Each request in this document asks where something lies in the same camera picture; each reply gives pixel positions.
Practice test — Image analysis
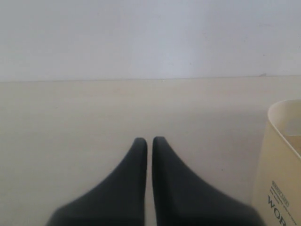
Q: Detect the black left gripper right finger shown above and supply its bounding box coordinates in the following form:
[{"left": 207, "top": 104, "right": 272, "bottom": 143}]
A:
[{"left": 152, "top": 137, "right": 265, "bottom": 226}]

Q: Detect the cream plastic container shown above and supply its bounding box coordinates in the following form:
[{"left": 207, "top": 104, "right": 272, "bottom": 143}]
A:
[{"left": 251, "top": 99, "right": 301, "bottom": 226}]

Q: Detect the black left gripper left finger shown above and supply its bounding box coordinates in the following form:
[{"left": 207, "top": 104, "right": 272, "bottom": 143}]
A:
[{"left": 47, "top": 137, "right": 147, "bottom": 226}]

